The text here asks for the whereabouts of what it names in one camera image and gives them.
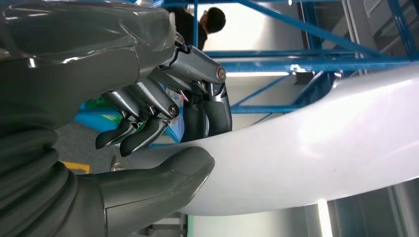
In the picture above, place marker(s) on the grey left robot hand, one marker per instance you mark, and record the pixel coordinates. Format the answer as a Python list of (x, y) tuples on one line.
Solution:
[(82, 59)]

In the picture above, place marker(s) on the blue metal shelf rack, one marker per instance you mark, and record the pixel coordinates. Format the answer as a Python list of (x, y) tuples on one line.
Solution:
[(327, 65)]

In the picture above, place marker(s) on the person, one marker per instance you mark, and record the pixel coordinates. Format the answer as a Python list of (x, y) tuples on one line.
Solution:
[(214, 19)]

